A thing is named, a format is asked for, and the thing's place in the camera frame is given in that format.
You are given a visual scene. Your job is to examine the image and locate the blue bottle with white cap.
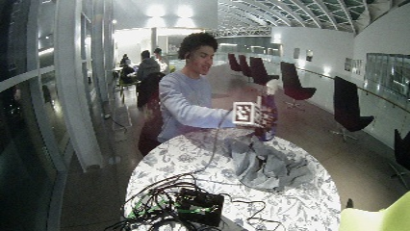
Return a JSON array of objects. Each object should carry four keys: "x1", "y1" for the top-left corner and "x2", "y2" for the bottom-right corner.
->
[{"x1": 254, "y1": 79, "x2": 281, "y2": 142}]

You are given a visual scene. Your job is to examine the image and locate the white marker cube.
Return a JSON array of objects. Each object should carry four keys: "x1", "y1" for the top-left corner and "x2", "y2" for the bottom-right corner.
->
[{"x1": 232, "y1": 101, "x2": 262, "y2": 127}]

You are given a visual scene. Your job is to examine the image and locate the dark red swivel chair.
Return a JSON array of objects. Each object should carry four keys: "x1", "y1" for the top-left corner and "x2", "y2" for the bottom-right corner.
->
[
  {"x1": 237, "y1": 54, "x2": 254, "y2": 78},
  {"x1": 249, "y1": 56, "x2": 281, "y2": 87},
  {"x1": 329, "y1": 75, "x2": 375, "y2": 142},
  {"x1": 226, "y1": 53, "x2": 244, "y2": 73},
  {"x1": 280, "y1": 61, "x2": 318, "y2": 110}
]

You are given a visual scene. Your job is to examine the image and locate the grey crumpled cloth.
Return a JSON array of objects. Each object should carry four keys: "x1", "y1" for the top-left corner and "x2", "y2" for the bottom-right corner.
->
[{"x1": 229, "y1": 136, "x2": 321, "y2": 193}]

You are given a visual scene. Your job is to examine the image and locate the the person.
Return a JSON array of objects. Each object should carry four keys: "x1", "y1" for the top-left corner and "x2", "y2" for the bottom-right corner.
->
[{"x1": 156, "y1": 32, "x2": 241, "y2": 144}]

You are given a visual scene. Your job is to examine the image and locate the floral patterned tablecloth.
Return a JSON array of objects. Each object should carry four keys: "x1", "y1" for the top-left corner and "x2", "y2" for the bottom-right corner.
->
[{"x1": 122, "y1": 127, "x2": 343, "y2": 231}]

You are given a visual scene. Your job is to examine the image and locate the dark chair behind person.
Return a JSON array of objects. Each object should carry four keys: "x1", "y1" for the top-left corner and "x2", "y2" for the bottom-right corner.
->
[{"x1": 136, "y1": 72, "x2": 166, "y2": 158}]

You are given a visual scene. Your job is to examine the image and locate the black electronics box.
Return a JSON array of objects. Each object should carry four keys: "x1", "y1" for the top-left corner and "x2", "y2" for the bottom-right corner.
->
[{"x1": 174, "y1": 188, "x2": 225, "y2": 227}]

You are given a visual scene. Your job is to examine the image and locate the yellow-green fabric object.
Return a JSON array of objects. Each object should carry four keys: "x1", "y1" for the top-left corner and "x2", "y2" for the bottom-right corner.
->
[{"x1": 338, "y1": 190, "x2": 410, "y2": 231}]

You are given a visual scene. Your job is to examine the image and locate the white curved pillar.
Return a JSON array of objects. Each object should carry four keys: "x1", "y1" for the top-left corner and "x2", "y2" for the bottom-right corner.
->
[{"x1": 52, "y1": 0, "x2": 105, "y2": 171}]

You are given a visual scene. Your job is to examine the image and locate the grey glove cable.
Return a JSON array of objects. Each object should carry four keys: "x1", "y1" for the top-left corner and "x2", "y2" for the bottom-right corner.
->
[{"x1": 188, "y1": 109, "x2": 236, "y2": 181}]

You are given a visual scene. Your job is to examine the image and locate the wall handrail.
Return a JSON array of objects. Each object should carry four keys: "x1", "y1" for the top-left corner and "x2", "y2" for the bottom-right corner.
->
[{"x1": 298, "y1": 66, "x2": 410, "y2": 114}]

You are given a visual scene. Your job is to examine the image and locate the wall poster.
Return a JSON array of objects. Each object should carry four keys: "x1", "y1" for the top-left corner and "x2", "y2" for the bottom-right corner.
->
[{"x1": 343, "y1": 57, "x2": 363, "y2": 76}]

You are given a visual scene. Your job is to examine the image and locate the thin black cable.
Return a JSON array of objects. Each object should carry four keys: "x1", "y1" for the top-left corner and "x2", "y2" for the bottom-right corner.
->
[{"x1": 222, "y1": 197, "x2": 285, "y2": 231}]

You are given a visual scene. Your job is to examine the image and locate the glass wall panel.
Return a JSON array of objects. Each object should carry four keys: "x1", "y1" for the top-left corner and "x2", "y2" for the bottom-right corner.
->
[{"x1": 365, "y1": 52, "x2": 410, "y2": 97}]

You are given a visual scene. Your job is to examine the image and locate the bundle of black cables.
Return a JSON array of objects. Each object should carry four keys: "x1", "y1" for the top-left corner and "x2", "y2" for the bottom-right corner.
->
[{"x1": 104, "y1": 172, "x2": 222, "y2": 231}]

